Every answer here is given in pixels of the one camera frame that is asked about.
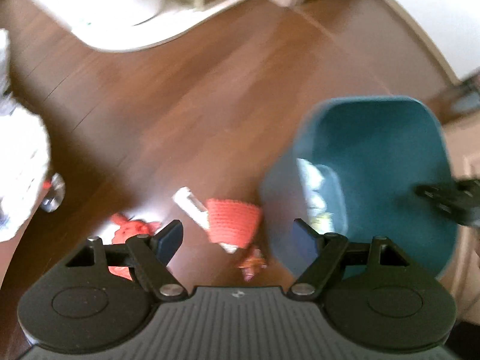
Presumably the grey blurry object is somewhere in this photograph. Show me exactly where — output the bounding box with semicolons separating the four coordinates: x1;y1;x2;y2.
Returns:
448;77;480;115

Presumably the teal plastic bin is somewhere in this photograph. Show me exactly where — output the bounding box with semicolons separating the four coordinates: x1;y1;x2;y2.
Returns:
260;95;460;280

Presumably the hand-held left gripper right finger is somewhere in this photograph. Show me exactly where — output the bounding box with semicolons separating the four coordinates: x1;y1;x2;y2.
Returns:
287;218;410;302

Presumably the orange foam fruit net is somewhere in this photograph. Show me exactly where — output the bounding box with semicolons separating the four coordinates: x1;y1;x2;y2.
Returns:
205;197;263;250

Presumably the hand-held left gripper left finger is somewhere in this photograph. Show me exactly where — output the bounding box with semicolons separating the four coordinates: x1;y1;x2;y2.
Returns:
64;219;189;302

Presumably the metal furniture foot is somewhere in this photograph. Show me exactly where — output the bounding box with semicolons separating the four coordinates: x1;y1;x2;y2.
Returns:
40;172;65;212

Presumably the small orange snack wrapper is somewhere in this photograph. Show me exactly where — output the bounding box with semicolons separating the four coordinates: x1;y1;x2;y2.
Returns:
237;245;268;282

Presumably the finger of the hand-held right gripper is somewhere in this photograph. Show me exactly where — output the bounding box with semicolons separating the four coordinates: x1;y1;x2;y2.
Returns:
415;179;480;228

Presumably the white printed cloth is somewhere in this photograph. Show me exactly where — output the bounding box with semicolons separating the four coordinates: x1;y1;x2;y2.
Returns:
0;29;51;242

